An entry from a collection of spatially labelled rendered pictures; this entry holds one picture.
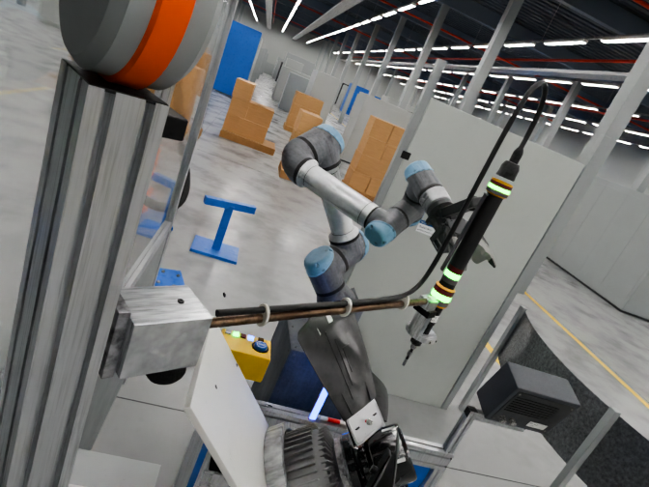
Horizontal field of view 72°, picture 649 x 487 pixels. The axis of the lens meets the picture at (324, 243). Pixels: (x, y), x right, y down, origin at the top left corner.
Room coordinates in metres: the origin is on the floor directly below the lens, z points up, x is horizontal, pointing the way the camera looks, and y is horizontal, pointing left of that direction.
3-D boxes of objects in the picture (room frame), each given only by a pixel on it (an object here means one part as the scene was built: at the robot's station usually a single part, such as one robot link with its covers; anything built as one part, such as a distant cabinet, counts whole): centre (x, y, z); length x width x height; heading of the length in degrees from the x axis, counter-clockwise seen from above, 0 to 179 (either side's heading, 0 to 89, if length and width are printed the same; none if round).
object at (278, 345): (1.55, -0.14, 0.50); 0.30 x 0.30 x 1.00; 17
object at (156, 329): (0.43, 0.14, 1.54); 0.10 x 0.07 x 0.08; 139
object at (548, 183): (2.87, -0.77, 1.10); 1.21 x 0.05 x 2.20; 104
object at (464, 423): (1.37, -0.70, 0.96); 0.03 x 0.03 x 0.20; 14
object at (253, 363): (1.18, 0.10, 1.02); 0.16 x 0.10 x 0.11; 104
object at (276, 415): (1.27, -0.28, 0.82); 0.90 x 0.04 x 0.08; 104
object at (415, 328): (0.89, -0.26, 1.50); 0.09 x 0.07 x 0.10; 139
